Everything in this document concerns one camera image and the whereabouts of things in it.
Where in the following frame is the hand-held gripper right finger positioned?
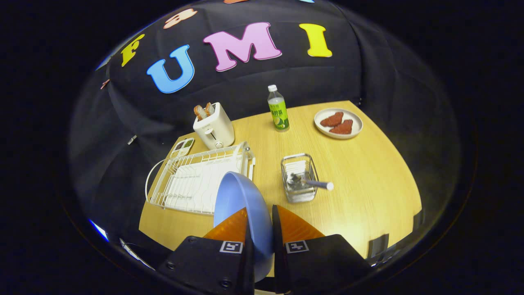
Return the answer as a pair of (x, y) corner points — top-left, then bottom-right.
(272, 204), (373, 295)

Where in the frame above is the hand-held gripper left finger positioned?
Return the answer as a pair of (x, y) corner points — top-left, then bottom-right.
(157, 207), (255, 295)

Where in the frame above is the blue plate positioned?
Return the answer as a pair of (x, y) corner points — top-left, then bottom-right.
(213, 171), (274, 282)

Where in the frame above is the metal spoon with white tip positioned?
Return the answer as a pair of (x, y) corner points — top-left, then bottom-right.
(288, 173), (334, 192)

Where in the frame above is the white wire dish rack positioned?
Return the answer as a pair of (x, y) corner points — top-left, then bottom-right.
(145, 141), (256, 216)

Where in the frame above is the metal wire basket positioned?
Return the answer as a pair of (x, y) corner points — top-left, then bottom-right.
(281, 153), (319, 204)

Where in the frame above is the small white plate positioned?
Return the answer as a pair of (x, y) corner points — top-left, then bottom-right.
(314, 108), (364, 140)

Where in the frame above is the white divided sauce tray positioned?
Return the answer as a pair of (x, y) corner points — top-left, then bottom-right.
(169, 138), (195, 159)

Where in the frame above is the white toaster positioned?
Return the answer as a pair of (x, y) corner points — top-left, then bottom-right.
(193, 102), (235, 150)

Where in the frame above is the red meat piece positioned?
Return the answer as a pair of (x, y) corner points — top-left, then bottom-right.
(320, 111), (344, 127)
(329, 119), (353, 135)

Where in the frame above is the green tea bottle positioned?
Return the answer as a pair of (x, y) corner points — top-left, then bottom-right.
(267, 84), (290, 132)

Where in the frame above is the black backdrop cloth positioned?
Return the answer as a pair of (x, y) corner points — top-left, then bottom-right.
(68, 0), (465, 246)

